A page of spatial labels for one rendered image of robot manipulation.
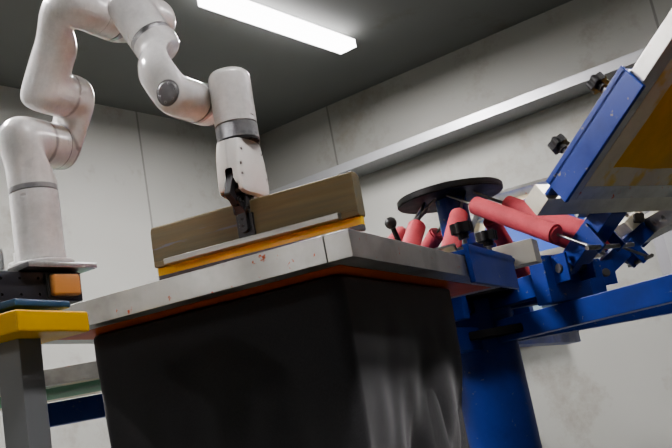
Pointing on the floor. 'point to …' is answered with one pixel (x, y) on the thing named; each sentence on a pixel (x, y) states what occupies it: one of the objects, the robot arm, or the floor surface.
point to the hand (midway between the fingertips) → (251, 226)
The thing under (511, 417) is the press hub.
